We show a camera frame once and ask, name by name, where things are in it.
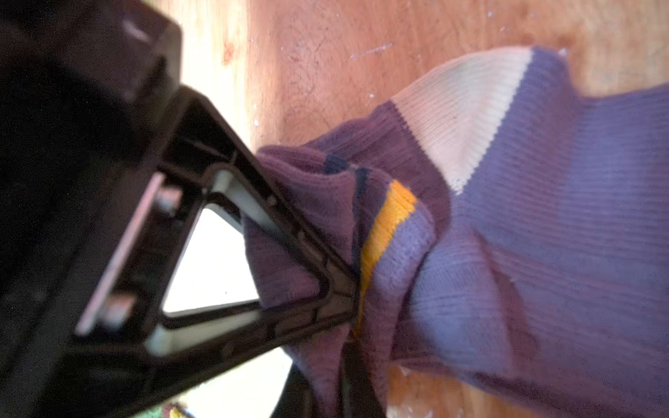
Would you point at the purple striped sock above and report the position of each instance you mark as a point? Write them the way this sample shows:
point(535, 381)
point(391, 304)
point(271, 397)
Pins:
point(506, 230)

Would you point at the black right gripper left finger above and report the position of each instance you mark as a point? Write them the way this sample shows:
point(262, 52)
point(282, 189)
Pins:
point(297, 397)

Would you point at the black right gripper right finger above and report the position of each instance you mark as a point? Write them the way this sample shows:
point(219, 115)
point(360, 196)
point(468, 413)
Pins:
point(357, 396)

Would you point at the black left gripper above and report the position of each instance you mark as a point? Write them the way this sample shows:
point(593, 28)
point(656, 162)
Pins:
point(84, 85)

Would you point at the green striped sock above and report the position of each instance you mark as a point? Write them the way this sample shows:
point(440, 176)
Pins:
point(166, 410)

